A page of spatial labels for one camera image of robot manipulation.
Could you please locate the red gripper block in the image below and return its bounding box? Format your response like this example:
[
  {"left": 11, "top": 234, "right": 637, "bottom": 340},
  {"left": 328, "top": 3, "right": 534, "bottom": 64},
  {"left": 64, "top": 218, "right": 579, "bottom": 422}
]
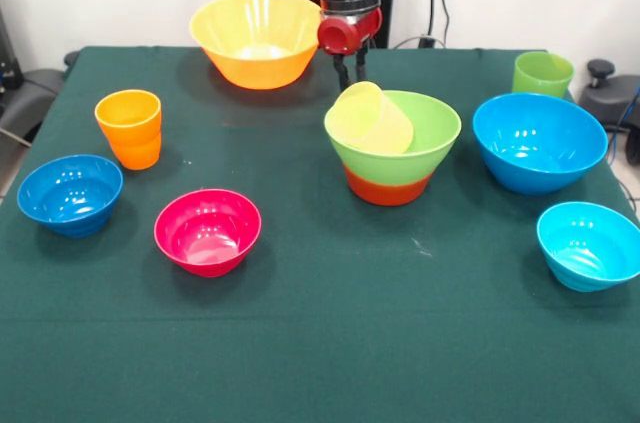
[{"left": 316, "top": 6, "right": 385, "bottom": 93}]

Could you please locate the yellow cup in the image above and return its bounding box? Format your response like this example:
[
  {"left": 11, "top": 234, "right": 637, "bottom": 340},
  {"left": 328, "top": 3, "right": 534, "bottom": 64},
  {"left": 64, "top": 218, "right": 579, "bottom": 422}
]
[{"left": 329, "top": 80, "right": 415, "bottom": 154}]

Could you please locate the large yellow-orange bowl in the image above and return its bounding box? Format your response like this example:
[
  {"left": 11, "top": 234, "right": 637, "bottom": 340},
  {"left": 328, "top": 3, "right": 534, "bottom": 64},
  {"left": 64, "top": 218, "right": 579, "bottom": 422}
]
[{"left": 188, "top": 0, "right": 324, "bottom": 91}]

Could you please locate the green bowl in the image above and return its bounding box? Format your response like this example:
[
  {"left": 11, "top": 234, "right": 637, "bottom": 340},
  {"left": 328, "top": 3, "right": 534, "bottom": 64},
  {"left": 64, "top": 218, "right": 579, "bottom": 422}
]
[{"left": 323, "top": 89, "right": 463, "bottom": 187}]

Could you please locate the red-orange bowl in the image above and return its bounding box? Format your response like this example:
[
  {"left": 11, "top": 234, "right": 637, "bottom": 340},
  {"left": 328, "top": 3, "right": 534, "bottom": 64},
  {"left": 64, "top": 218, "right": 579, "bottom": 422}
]
[{"left": 343, "top": 165, "right": 433, "bottom": 208}]

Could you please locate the orange cup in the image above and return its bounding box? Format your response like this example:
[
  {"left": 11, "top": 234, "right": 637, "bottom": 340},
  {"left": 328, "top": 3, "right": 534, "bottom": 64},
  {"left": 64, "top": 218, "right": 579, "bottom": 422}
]
[{"left": 94, "top": 89, "right": 163, "bottom": 172}]

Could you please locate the pink bowl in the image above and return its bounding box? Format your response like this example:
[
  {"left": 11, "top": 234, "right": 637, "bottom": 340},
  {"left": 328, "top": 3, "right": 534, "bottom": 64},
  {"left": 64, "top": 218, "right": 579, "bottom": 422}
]
[{"left": 153, "top": 188, "right": 263, "bottom": 278}]

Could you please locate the green cup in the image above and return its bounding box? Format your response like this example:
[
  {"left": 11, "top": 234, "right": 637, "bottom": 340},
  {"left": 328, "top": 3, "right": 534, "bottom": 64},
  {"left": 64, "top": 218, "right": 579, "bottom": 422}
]
[{"left": 511, "top": 50, "right": 576, "bottom": 99}]

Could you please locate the large blue bowl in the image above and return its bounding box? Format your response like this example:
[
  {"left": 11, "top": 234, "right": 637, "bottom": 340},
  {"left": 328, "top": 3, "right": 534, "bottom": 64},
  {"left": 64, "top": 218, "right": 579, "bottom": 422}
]
[{"left": 472, "top": 92, "right": 610, "bottom": 196}]

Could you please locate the dark green tablecloth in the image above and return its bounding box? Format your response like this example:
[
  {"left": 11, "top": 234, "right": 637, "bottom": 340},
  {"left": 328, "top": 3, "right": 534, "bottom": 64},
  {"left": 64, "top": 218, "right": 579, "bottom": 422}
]
[{"left": 0, "top": 45, "right": 640, "bottom": 423}]

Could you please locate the black chair base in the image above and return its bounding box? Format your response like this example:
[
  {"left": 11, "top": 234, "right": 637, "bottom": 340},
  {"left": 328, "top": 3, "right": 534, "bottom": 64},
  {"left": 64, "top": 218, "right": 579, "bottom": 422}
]
[{"left": 578, "top": 58, "right": 640, "bottom": 167}]

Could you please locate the small light blue bowl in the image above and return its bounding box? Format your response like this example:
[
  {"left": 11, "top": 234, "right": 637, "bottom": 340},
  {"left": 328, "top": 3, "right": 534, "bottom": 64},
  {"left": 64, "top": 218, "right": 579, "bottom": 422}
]
[{"left": 536, "top": 200, "right": 640, "bottom": 294}]

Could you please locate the small dark blue bowl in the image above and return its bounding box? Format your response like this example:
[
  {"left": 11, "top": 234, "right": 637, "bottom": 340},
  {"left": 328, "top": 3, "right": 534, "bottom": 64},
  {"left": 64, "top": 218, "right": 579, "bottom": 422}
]
[{"left": 16, "top": 153, "right": 125, "bottom": 239}]

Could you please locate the grey chair base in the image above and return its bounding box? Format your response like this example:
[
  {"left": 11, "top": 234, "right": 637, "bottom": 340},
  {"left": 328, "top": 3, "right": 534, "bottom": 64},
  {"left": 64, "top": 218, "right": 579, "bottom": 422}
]
[{"left": 0, "top": 67, "right": 67, "bottom": 144}]

